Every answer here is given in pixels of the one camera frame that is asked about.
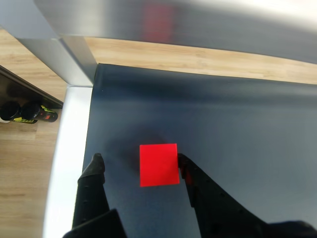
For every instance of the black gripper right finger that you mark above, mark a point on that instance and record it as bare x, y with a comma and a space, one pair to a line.
213, 213

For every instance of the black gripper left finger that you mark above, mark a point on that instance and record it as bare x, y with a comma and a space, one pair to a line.
90, 193

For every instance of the red cube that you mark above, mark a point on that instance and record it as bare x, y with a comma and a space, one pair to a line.
158, 164

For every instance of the dark grey table mat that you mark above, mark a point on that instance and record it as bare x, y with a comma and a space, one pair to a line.
223, 124

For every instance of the black can yellow label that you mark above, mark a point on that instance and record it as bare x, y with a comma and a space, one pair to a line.
8, 110
37, 112

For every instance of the dark brown cabinet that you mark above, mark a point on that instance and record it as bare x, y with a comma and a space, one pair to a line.
19, 86

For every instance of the silver metal beam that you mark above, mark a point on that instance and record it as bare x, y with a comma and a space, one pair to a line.
223, 22

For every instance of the silver metal post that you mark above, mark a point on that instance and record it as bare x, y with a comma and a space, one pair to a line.
57, 57

